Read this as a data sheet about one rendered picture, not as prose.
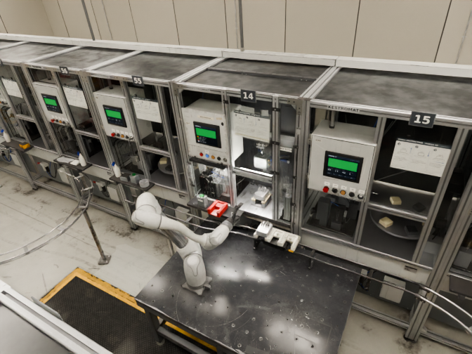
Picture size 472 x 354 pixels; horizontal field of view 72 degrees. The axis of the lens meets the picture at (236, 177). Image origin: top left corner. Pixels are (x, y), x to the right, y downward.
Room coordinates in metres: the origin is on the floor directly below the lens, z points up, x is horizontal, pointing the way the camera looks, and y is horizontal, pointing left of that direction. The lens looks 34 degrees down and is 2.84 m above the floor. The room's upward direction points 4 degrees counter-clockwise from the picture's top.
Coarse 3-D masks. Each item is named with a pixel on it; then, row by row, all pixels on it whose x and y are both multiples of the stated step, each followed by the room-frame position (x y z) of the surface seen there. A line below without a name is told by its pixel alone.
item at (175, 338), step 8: (152, 312) 1.52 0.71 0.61; (152, 320) 1.59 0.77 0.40; (160, 320) 1.68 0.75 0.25; (168, 320) 1.44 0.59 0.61; (152, 328) 1.60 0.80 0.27; (160, 328) 1.61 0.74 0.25; (184, 328) 1.36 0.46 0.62; (160, 336) 1.61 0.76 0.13; (168, 336) 1.53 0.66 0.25; (176, 336) 1.52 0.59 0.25; (200, 336) 1.29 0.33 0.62; (160, 344) 1.60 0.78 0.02; (176, 344) 1.48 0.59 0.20; (184, 344) 1.45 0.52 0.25; (192, 344) 1.45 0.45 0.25; (216, 344) 1.22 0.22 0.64; (192, 352) 1.40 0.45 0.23; (200, 352) 1.38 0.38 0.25; (224, 352) 1.24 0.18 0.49
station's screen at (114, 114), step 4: (108, 108) 2.99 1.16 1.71; (108, 112) 3.00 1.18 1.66; (112, 112) 2.97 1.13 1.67; (116, 112) 2.94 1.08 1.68; (120, 112) 2.91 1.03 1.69; (108, 116) 3.01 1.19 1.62; (112, 116) 2.97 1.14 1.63; (116, 116) 2.95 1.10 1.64; (120, 116) 2.92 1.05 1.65; (108, 120) 3.02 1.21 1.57; (112, 120) 2.98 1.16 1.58; (116, 120) 2.96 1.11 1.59; (120, 120) 2.93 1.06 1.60; (120, 124) 2.93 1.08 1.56
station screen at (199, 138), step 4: (200, 128) 2.44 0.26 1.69; (204, 128) 2.42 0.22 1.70; (208, 128) 2.40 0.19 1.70; (196, 132) 2.47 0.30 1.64; (196, 136) 2.47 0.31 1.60; (200, 136) 2.45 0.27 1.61; (204, 136) 2.42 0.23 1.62; (216, 136) 2.36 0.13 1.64; (200, 140) 2.45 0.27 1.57; (204, 140) 2.43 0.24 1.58; (208, 140) 2.41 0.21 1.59; (212, 140) 2.39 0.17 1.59; (216, 140) 2.36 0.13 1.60; (208, 144) 2.41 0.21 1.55; (212, 144) 2.39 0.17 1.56; (216, 144) 2.37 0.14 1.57
